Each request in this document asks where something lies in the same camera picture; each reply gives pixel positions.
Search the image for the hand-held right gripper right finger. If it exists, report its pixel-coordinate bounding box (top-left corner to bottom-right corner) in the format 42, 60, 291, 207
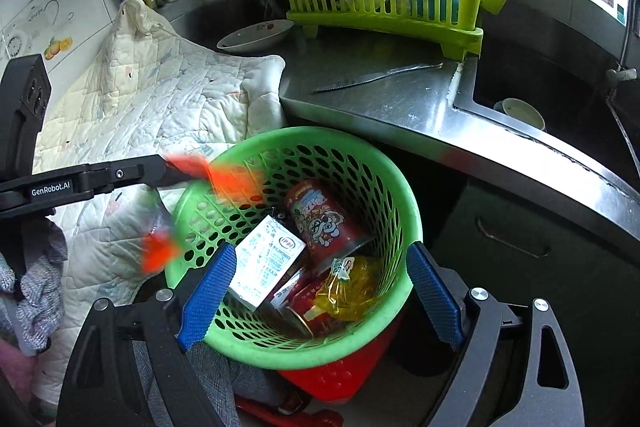
406, 243, 586, 427

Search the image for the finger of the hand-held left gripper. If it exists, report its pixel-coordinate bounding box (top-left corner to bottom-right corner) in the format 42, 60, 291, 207
97, 155, 201, 195

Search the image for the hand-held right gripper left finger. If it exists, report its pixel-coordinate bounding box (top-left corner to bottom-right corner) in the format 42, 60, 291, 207
57, 243, 238, 427

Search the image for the blue and white milk carton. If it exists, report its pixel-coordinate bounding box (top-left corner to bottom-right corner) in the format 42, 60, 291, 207
227, 214, 307, 313

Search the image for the yellow plastic packet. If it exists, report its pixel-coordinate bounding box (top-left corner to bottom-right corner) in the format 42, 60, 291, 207
314, 255, 383, 323

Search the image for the orange plastic wrapper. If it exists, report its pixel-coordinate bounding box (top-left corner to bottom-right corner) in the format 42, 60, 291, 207
142, 154, 266, 273

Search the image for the red cola can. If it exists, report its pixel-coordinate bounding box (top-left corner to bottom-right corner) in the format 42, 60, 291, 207
272, 269, 341, 338

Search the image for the green perforated plastic basket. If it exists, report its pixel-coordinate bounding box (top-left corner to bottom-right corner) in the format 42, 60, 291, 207
165, 127, 423, 370

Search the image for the white quilted blanket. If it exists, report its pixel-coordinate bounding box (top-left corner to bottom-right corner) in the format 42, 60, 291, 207
32, 0, 287, 408

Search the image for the person's grey checked clothing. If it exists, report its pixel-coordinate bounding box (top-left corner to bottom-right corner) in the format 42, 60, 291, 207
130, 337, 281, 427

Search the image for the red plastic stool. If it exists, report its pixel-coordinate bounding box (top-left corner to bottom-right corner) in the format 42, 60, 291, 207
277, 314, 401, 405

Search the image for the white ceramic bowl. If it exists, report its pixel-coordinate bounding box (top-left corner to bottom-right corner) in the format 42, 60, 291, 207
216, 19, 296, 54

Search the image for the steel kitchen knife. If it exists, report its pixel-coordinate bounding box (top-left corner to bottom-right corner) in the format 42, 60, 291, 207
312, 62, 445, 94

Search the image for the steel sink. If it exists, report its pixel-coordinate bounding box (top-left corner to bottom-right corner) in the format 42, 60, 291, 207
472, 47, 640, 188

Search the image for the metal sink faucet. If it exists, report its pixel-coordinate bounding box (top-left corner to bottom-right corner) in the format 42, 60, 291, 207
605, 0, 640, 98

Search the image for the blue plastic bowl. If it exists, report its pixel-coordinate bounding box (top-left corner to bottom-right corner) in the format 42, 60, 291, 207
407, 0, 461, 20

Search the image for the metal cabinet handle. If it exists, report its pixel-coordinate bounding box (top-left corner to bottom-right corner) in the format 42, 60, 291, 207
475, 217, 551, 258

